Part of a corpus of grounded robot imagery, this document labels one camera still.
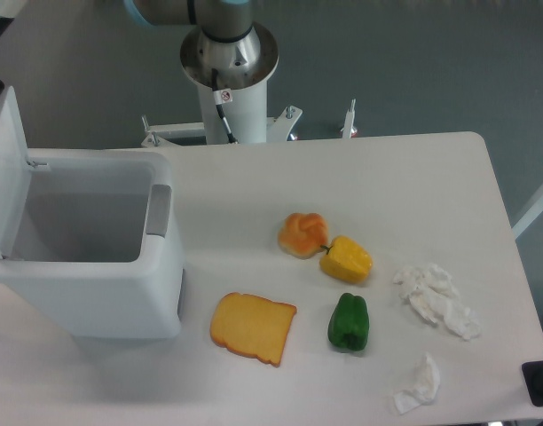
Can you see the small crumpled white tissue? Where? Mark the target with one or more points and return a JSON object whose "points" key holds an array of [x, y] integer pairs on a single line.
{"points": [[422, 388]]}

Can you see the white trash can lid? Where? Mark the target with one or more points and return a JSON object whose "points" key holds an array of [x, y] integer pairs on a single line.
{"points": [[16, 169]]}

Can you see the large crumpled white tissue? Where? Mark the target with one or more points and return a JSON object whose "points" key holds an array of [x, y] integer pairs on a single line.
{"points": [[430, 292]]}

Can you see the white frame bar right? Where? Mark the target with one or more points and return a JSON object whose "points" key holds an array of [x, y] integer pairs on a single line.
{"points": [[530, 211]]}

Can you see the white trash can body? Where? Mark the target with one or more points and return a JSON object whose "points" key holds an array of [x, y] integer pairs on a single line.
{"points": [[98, 250]]}

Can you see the toast bread slice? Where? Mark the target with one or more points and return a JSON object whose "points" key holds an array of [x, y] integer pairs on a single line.
{"points": [[252, 326]]}

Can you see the green bell pepper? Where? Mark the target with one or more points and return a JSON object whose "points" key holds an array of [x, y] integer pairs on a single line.
{"points": [[349, 325]]}

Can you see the orange bread roll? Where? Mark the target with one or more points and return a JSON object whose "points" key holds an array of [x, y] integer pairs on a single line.
{"points": [[303, 235]]}

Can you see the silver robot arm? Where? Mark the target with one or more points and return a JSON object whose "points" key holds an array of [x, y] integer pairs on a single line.
{"points": [[226, 49]]}

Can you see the black device at edge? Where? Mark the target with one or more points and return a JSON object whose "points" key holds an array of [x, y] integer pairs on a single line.
{"points": [[533, 377]]}

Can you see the yellow bell pepper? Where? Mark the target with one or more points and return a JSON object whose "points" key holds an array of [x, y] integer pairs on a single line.
{"points": [[345, 260]]}

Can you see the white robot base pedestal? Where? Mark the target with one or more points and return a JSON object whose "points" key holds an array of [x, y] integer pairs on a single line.
{"points": [[228, 117]]}

